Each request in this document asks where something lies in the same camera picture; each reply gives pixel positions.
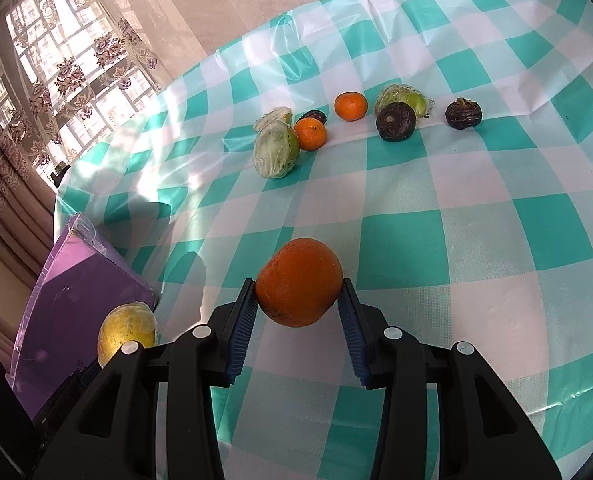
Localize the large orange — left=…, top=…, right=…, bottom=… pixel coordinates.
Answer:
left=255, top=237, right=343, bottom=327

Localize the small dark wrinkled fruit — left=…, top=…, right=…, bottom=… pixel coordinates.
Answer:
left=297, top=110, right=327, bottom=125

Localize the window with lattice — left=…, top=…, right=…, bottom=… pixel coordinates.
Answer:
left=0, top=0, right=161, bottom=186

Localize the far mandarin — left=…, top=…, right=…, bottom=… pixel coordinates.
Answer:
left=334, top=92, right=368, bottom=122

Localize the mandarin beside melon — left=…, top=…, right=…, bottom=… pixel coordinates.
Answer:
left=294, top=117, right=328, bottom=152

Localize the wrapped yellow pear half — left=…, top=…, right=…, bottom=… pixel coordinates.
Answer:
left=253, top=106, right=293, bottom=132

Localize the teal white checkered tablecloth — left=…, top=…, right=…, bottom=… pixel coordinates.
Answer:
left=54, top=0, right=593, bottom=478

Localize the wrapped green apple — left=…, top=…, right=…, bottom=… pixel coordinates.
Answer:
left=374, top=82, right=434, bottom=118

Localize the dark passion fruit far right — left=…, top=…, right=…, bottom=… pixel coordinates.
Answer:
left=445, top=98, right=483, bottom=130

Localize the large green melon half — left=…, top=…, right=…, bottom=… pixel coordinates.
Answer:
left=253, top=120, right=299, bottom=179

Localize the yellow wrapped fruit in box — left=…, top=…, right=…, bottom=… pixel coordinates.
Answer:
left=97, top=301, right=156, bottom=367

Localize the floral lace curtain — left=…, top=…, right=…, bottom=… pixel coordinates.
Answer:
left=0, top=0, right=205, bottom=287

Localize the purple plastic box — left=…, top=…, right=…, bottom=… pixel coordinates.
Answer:
left=10, top=214, right=158, bottom=417

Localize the dark round passion fruit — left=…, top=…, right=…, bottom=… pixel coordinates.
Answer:
left=377, top=102, right=417, bottom=142

